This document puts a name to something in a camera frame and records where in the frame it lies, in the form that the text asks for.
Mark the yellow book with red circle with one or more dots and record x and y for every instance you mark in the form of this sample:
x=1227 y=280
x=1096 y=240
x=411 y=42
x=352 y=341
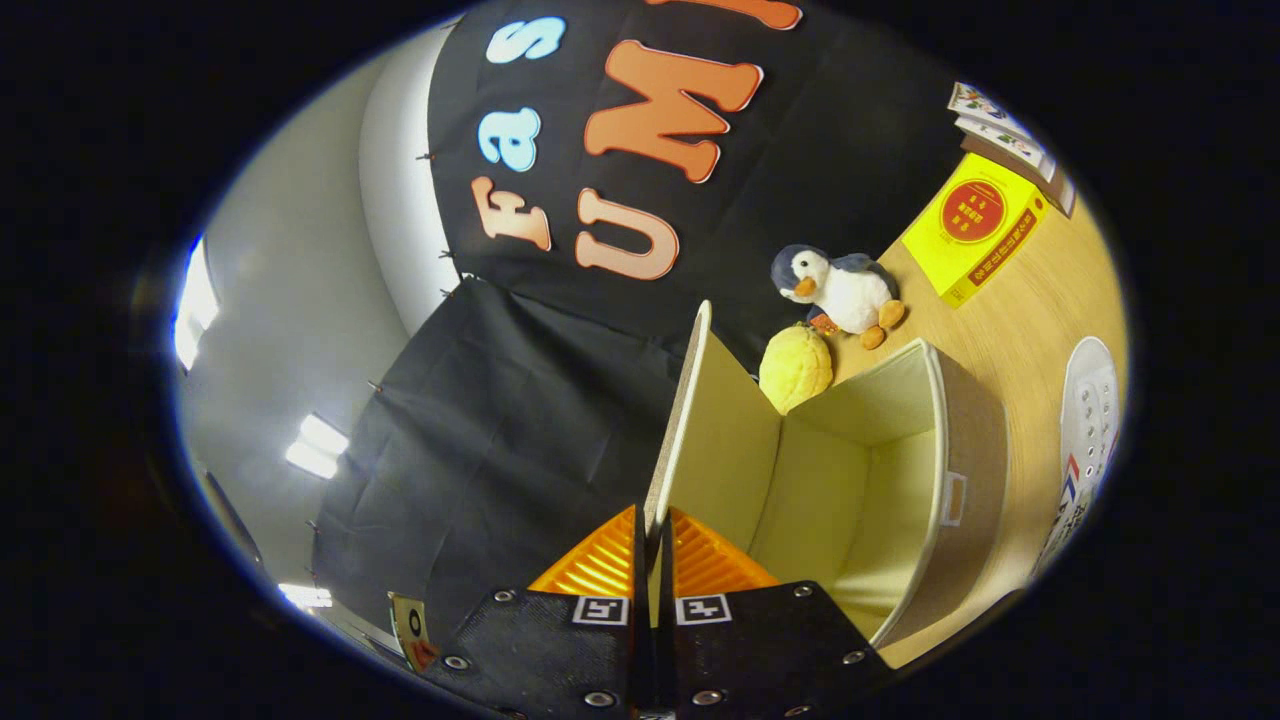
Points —
x=950 y=260

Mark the ceiling light panel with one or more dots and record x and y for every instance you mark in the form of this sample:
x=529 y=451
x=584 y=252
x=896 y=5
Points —
x=318 y=447
x=195 y=300
x=305 y=596

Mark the brown cover book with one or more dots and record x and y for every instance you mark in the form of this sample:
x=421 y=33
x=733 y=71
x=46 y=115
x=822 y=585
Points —
x=1065 y=190

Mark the white illustrated book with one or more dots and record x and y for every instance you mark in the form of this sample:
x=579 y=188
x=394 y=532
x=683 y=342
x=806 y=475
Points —
x=985 y=105

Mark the yellow round plush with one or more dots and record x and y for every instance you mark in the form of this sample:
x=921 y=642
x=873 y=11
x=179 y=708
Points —
x=795 y=368

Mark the white book with green print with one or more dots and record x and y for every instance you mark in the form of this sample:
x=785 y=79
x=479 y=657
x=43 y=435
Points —
x=1010 y=145

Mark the white canvas shoe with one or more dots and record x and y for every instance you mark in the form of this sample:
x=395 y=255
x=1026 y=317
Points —
x=1090 y=400

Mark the penguin plush toy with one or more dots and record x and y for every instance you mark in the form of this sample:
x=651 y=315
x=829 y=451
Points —
x=850 y=295

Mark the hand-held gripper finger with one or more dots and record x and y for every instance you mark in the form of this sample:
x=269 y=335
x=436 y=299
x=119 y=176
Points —
x=641 y=590
x=664 y=590

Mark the brown fabric storage box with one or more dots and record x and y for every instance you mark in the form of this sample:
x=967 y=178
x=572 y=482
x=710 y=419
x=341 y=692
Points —
x=830 y=480

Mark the black backdrop cloth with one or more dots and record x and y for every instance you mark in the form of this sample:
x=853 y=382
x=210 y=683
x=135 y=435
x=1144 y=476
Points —
x=520 y=430

